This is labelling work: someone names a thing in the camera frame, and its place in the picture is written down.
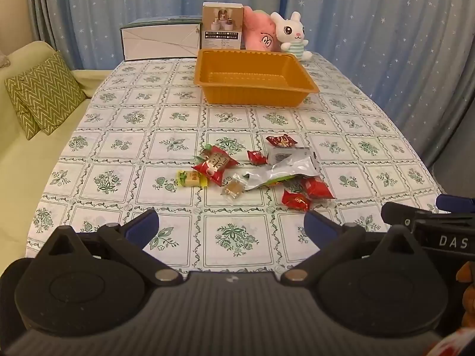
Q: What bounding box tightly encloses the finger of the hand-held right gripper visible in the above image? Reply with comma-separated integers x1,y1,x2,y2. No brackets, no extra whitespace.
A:
436,195,475,212
381,202,475,228

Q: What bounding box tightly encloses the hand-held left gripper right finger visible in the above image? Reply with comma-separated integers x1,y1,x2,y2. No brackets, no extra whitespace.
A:
280,209,422,287

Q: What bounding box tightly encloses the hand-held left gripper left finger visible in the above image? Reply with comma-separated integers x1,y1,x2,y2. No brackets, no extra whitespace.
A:
45,209,183,287

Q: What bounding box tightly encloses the silver foil snack packet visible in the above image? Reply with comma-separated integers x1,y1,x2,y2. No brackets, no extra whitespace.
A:
243,156,320,190

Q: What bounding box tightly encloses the yellow green candy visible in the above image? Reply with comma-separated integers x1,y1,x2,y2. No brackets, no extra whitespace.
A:
176,171,209,188

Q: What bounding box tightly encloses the clear packet dark snack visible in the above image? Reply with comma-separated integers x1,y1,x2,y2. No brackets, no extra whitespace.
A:
268,147,318,166

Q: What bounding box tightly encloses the red gold-print snack packet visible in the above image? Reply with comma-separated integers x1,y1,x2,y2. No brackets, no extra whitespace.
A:
266,134,298,150

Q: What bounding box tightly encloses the brown candy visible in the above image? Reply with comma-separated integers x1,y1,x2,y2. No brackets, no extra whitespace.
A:
221,175,248,197

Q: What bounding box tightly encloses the large red snack packet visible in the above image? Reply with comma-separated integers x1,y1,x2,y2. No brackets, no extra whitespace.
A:
192,146,240,187

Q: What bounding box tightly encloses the orange plastic tray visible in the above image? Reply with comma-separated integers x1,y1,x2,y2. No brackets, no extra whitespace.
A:
194,49,320,106

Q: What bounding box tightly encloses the pale yellow sofa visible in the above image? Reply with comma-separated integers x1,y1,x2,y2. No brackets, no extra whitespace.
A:
0,41,112,268

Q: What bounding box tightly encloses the green zigzag cushion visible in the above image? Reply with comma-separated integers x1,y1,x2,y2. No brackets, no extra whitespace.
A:
13,100,42,141
4,51,88,136

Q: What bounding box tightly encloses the white flat cardboard box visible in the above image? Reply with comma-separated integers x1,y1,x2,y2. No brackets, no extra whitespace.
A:
119,18,203,62

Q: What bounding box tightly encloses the blue star-print curtain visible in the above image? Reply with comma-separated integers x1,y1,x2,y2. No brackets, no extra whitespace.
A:
26,0,475,193

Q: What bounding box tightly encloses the white bunny plush toy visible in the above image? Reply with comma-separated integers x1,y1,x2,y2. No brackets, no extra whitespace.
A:
270,11,314,61

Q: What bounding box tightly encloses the pink plush toy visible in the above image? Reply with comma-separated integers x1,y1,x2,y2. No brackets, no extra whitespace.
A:
243,7,283,53

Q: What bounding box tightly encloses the small beige product box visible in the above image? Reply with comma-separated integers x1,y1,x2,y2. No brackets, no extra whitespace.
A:
201,2,246,50

